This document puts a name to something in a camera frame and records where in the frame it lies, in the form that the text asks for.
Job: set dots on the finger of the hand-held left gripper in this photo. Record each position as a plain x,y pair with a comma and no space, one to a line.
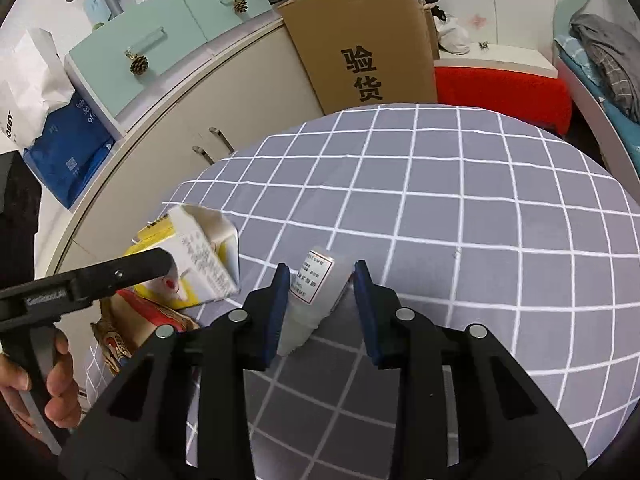
130,272

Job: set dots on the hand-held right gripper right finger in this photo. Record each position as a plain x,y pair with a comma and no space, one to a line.
367,320

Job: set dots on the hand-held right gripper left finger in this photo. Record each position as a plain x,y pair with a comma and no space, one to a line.
275,320

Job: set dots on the translucent white bottle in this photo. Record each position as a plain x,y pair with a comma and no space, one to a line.
320,285

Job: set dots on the yellow white carton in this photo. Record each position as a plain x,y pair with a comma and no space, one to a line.
205,260

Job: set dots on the person's left hand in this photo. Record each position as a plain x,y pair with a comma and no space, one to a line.
65,390

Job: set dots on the red gold patterned packet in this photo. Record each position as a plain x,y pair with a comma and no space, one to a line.
130,330

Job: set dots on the black cloth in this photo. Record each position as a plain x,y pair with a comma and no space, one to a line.
20,210

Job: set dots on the blue plastic bag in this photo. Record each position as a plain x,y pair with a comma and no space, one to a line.
70,155

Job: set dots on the grey checked tablecloth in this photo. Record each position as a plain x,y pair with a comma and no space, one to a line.
450,210

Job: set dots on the pinecone drawer ornament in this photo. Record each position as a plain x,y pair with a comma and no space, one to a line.
241,6
139,64

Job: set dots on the white paper bag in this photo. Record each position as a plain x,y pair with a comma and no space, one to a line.
30,85

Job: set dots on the red storage bench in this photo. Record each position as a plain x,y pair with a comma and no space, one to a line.
500,100

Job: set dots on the white bench board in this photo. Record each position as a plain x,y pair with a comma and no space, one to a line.
500,57

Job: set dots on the large cardboard box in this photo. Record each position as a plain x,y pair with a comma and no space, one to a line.
350,25

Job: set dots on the white plastic bag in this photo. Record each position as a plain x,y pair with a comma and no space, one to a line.
452,35

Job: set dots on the blue checked pillow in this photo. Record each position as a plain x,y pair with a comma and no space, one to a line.
575,57

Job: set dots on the grey duvet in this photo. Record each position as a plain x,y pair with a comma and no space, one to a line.
610,65

